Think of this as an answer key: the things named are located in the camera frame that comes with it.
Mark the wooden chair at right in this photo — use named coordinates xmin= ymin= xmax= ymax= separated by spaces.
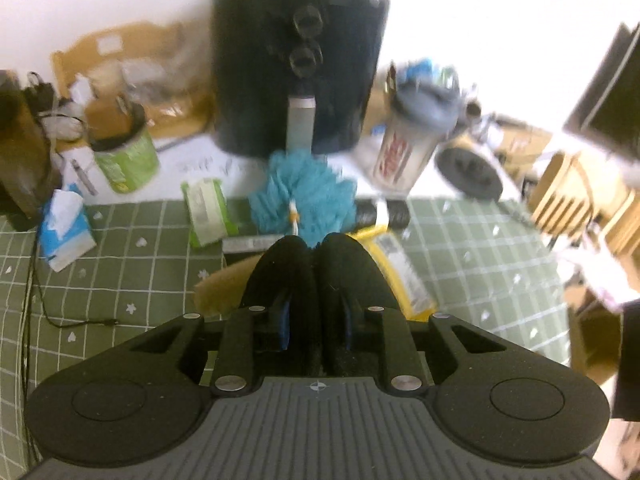
xmin=527 ymin=152 xmax=639 ymax=255

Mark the blue tissue pack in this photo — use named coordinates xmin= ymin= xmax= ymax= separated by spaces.
xmin=40 ymin=184 xmax=96 ymax=272

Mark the black air fryer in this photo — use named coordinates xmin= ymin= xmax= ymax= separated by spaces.
xmin=212 ymin=0 xmax=390 ymax=158

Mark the green tablecloth with grid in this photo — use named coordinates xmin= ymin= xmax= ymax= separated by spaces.
xmin=1 ymin=198 xmax=570 ymax=479

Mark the black kettle base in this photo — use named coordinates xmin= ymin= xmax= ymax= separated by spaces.
xmin=435 ymin=148 xmax=503 ymax=202

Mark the green wet wipes pack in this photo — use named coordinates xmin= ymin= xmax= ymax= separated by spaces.
xmin=181 ymin=178 xmax=238 ymax=248

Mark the black electric kettle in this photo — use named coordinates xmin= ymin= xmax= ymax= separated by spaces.
xmin=0 ymin=70 xmax=62 ymax=232

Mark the black garbage bag roll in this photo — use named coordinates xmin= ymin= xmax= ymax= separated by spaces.
xmin=355 ymin=198 xmax=411 ymax=230

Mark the teal bath loofah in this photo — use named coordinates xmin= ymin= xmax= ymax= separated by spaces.
xmin=248 ymin=151 xmax=357 ymax=247

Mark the black power cable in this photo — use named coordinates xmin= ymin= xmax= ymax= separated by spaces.
xmin=22 ymin=228 xmax=121 ymax=461

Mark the cardboard box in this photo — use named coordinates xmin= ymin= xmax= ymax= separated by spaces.
xmin=194 ymin=255 xmax=262 ymax=318

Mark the green lidded canister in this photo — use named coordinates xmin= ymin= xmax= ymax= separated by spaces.
xmin=88 ymin=103 xmax=160 ymax=194

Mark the yellow snack packet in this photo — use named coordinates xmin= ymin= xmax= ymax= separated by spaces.
xmin=349 ymin=226 xmax=436 ymax=322

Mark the shaker bottle grey lid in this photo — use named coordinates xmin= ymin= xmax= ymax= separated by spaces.
xmin=369 ymin=62 xmax=461 ymax=194

